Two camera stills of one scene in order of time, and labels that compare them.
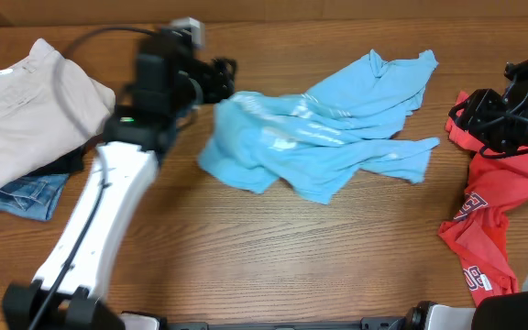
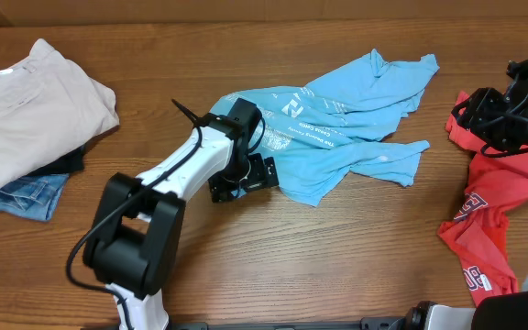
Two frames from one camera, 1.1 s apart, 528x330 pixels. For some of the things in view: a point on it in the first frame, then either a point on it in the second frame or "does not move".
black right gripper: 473,108 does not move
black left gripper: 223,79 → 262,175
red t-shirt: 498,179 does not move
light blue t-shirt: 302,142 does not move
